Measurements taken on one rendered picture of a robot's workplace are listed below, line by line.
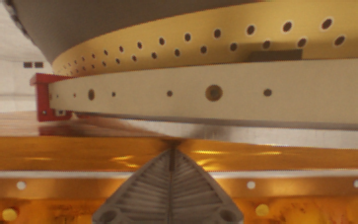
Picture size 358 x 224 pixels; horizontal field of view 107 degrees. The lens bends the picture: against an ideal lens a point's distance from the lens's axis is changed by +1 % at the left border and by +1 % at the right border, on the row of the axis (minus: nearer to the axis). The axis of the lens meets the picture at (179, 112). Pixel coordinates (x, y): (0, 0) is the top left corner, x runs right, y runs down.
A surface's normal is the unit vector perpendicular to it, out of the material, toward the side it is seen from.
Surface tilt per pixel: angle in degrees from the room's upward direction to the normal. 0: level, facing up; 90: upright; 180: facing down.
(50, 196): 96
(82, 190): 90
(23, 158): 90
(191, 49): 62
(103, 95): 90
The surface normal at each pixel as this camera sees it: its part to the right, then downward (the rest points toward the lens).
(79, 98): -0.48, 0.06
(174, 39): -0.30, 0.53
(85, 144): 0.02, 0.07
